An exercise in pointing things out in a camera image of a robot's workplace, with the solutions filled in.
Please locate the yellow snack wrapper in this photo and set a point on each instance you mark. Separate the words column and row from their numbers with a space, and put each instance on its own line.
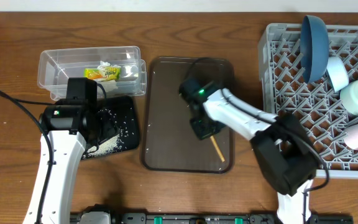
column 103, row 73

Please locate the dark blue plate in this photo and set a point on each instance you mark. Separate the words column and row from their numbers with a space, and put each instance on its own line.
column 314, row 46

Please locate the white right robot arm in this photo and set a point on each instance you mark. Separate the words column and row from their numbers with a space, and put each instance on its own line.
column 284, row 153

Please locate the white rice pile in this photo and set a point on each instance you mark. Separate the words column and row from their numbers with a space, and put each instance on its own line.
column 107, row 144

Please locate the wooden chopstick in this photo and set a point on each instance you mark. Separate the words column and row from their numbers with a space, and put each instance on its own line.
column 217, row 148

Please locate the grey dishwasher rack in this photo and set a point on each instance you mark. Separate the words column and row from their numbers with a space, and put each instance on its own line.
column 317, row 106

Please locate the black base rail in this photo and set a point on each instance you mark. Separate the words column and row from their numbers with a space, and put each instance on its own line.
column 142, row 218

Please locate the light blue bowl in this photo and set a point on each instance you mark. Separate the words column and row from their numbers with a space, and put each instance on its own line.
column 337, row 73

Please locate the black waste tray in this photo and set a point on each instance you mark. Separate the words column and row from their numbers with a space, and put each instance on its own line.
column 126, row 118

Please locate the clear plastic waste bin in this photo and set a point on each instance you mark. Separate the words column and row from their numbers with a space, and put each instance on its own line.
column 57, row 66

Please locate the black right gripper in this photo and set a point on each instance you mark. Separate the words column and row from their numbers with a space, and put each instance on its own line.
column 202, row 131

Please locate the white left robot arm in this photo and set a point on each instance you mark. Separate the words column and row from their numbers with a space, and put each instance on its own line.
column 67, row 132

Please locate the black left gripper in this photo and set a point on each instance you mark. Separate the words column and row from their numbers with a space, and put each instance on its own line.
column 108, row 126

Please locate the brown serving tray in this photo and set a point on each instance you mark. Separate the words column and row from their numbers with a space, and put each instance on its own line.
column 169, row 143

